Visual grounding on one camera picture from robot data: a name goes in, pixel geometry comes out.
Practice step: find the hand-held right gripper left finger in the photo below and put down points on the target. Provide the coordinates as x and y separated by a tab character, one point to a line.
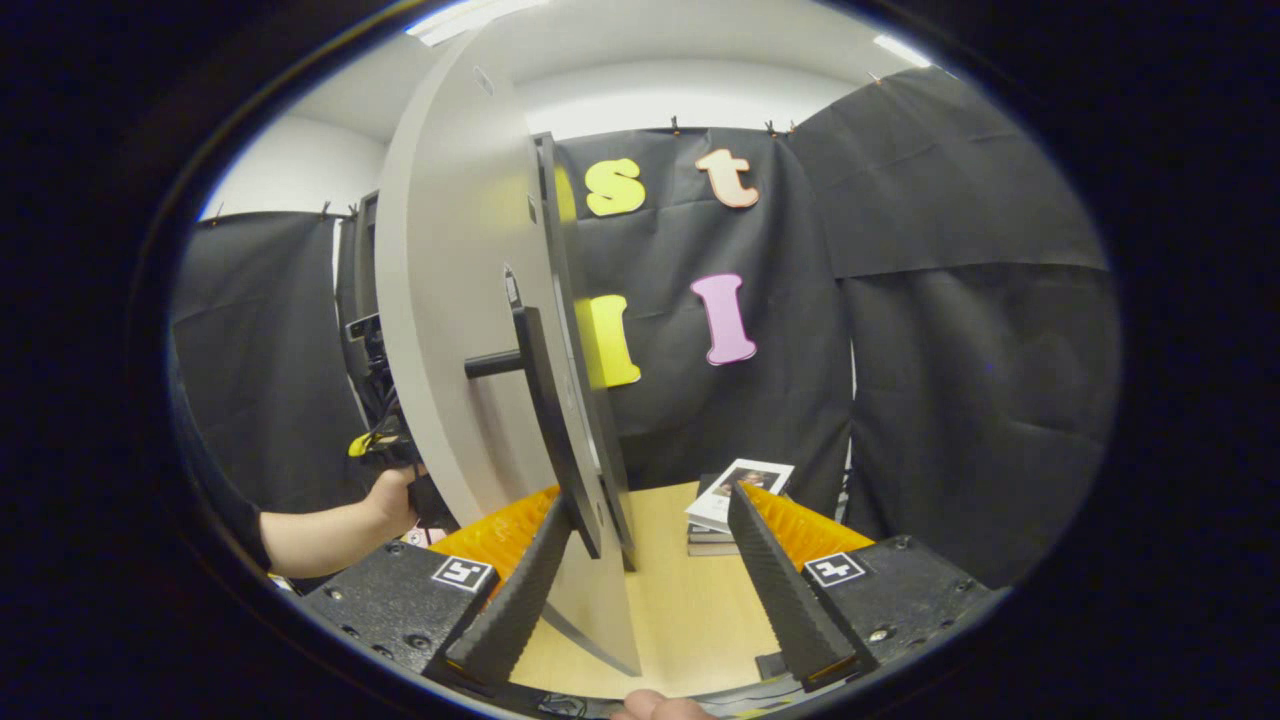
510	600

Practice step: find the ceiling light panel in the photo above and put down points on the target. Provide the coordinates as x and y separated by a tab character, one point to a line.
470	18
903	50

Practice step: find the grey cabinet door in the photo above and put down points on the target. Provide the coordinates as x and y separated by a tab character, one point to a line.
450	300

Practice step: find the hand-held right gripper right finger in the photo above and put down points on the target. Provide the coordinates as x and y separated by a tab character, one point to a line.
780	590

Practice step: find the white photo booklet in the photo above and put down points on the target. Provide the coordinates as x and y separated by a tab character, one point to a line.
740	490

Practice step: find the black backdrop cloth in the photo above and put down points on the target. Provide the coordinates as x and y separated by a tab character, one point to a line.
950	400

